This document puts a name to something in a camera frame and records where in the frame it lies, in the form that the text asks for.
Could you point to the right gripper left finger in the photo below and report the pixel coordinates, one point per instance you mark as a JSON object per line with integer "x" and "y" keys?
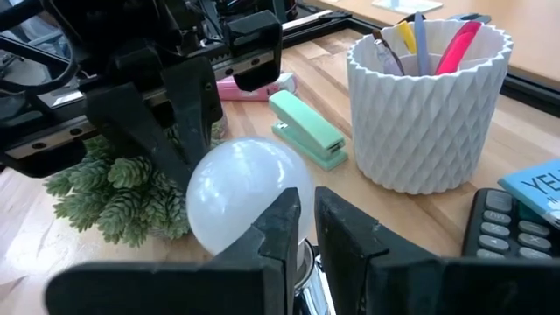
{"x": 175, "y": 289}

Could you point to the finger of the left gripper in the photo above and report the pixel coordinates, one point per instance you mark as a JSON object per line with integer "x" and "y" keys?
{"x": 197, "y": 109}
{"x": 131, "y": 131}

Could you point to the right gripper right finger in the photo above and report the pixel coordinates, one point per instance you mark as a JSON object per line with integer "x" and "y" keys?
{"x": 394, "y": 284}

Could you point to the chrome lamp socket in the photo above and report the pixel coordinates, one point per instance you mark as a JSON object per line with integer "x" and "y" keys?
{"x": 310, "y": 284}

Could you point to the white frosted lightbulb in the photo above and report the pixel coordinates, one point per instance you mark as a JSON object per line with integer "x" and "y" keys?
{"x": 236, "y": 188}

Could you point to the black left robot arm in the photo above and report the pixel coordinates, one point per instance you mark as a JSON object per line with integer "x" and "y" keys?
{"x": 245, "y": 6}

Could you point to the pink rectangular case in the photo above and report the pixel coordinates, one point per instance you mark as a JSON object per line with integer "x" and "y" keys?
{"x": 258, "y": 89}

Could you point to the potted green succulent plant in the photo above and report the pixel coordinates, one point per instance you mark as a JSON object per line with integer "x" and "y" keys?
{"x": 122, "y": 197}

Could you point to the mint green stapler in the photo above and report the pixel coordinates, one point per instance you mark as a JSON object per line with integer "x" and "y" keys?
{"x": 308, "y": 129}

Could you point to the black calculator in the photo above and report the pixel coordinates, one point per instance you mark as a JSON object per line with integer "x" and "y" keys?
{"x": 499, "y": 227}

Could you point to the white faceted pen cup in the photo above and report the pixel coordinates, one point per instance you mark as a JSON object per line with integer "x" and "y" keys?
{"x": 429, "y": 127}

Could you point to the blue book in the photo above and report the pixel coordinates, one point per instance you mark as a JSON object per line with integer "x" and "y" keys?
{"x": 536, "y": 188}

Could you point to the clear purple pen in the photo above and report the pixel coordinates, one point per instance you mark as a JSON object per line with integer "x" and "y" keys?
{"x": 387, "y": 57}

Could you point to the yellow pen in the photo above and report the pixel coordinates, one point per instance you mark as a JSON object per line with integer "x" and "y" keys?
{"x": 408, "y": 37}

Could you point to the grey blue pen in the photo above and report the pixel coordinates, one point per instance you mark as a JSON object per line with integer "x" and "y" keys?
{"x": 422, "y": 44}

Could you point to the pink marker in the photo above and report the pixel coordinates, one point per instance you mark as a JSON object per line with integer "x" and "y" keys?
{"x": 457, "y": 48}

